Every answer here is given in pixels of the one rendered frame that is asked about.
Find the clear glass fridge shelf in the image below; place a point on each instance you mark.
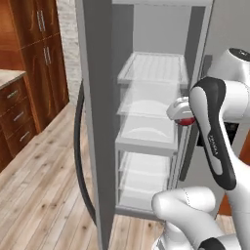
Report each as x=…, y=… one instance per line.
x=153, y=68

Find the clear tall fridge drawer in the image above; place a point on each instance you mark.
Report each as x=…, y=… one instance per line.
x=143, y=179

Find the red round object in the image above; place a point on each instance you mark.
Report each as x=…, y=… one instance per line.
x=186, y=122

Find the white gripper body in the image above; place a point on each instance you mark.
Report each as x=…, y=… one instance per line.
x=181, y=108

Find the grey fridge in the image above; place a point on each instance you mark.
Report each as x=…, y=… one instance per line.
x=156, y=29

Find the grey open fridge door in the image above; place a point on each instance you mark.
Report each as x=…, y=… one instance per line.
x=97, y=97

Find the tall brown wooden cupboard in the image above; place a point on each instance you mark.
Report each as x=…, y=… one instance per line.
x=39, y=49

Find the clear fridge shelf with tray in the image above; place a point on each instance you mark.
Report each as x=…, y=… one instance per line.
x=146, y=101

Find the brown wooden drawer cabinet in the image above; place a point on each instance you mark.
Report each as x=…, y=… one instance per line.
x=14, y=114

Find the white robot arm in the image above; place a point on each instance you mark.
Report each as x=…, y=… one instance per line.
x=211, y=136

